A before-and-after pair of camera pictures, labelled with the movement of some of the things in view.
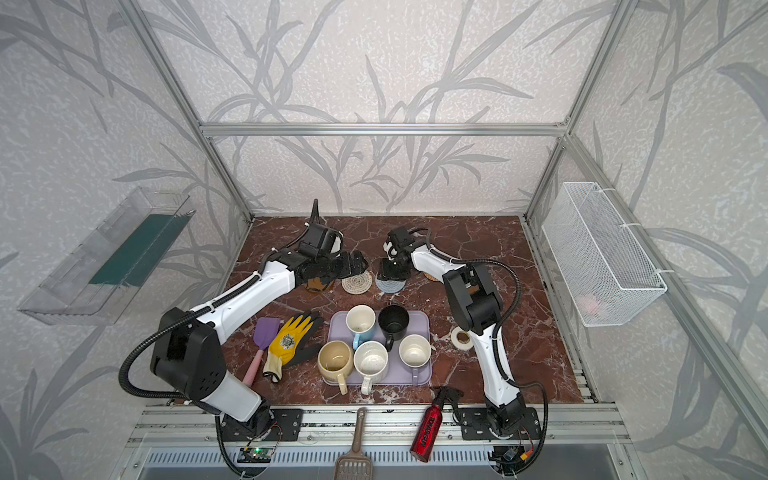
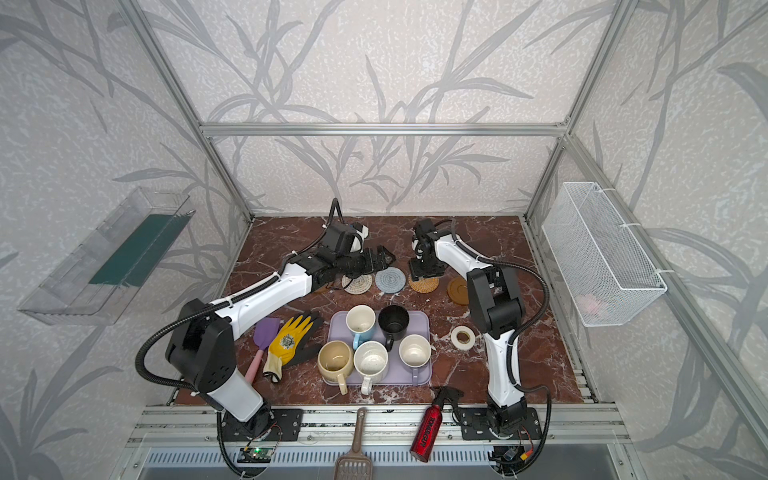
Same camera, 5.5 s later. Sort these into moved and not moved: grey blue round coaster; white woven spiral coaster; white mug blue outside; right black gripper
Moved: right black gripper
Not moved: grey blue round coaster; white woven spiral coaster; white mug blue outside
